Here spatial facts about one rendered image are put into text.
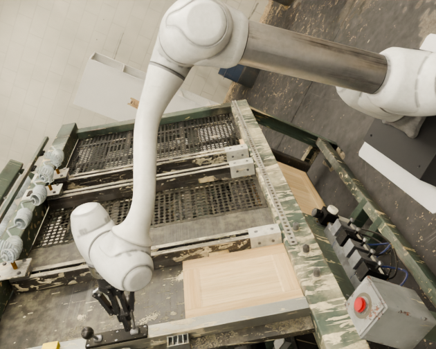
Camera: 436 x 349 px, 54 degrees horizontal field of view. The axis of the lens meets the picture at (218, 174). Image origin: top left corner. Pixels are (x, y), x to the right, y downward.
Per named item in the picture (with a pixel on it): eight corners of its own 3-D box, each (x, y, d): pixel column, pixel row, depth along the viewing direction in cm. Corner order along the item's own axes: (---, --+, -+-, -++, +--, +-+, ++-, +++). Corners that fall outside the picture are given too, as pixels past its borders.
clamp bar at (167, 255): (283, 248, 169) (279, 199, 157) (-15, 303, 166) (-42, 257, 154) (277, 233, 178) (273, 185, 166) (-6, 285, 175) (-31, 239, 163)
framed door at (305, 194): (351, 255, 229) (353, 252, 228) (262, 226, 213) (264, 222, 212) (303, 174, 307) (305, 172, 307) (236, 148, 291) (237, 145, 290)
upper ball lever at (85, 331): (105, 344, 137) (91, 337, 126) (93, 346, 137) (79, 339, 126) (104, 332, 139) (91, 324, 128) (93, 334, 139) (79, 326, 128)
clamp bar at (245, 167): (255, 176, 221) (250, 134, 209) (28, 217, 218) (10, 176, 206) (252, 167, 229) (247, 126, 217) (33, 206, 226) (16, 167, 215)
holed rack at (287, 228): (297, 244, 163) (297, 243, 163) (290, 245, 163) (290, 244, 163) (235, 100, 306) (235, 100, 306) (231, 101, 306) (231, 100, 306)
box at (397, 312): (441, 323, 109) (386, 307, 104) (412, 353, 114) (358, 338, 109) (416, 290, 120) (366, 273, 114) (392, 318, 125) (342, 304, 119)
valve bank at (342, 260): (427, 287, 139) (369, 268, 132) (401, 316, 144) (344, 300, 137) (365, 203, 182) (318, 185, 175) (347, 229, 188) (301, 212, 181)
